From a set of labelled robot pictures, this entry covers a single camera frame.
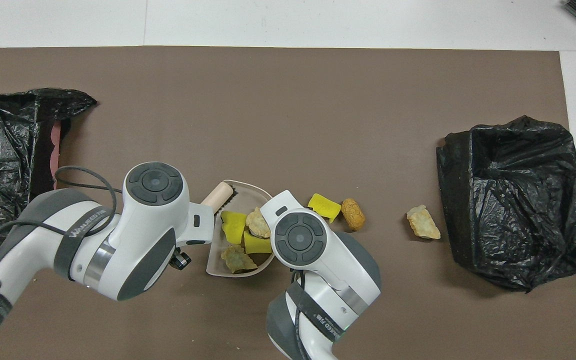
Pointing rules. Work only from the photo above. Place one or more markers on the notched yellow sponge piece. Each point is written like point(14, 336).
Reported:
point(324, 206)

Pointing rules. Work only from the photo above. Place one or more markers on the beige brown sponge chunk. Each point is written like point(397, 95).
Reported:
point(257, 222)

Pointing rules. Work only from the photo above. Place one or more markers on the small yellow sponge piece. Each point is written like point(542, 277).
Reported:
point(258, 245)

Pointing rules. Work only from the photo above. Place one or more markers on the large yellow sponge piece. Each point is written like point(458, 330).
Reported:
point(233, 227)

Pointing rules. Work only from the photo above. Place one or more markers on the beige hand brush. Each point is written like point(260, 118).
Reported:
point(216, 195)

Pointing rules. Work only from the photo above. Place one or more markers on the orange brown sponge chunk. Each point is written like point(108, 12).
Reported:
point(353, 215)

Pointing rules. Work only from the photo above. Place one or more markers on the pale beige sponge chunk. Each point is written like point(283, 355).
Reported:
point(423, 223)
point(238, 260)

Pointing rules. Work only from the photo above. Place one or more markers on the beige plastic dustpan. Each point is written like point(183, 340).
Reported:
point(216, 252)

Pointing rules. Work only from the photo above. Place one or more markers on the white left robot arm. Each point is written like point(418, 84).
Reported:
point(133, 240)

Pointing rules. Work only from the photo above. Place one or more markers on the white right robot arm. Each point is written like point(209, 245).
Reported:
point(338, 280)

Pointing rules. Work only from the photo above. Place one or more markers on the black bag lined pink bin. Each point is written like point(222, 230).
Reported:
point(3, 165)

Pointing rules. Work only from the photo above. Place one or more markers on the brown table mat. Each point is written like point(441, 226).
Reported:
point(368, 100)

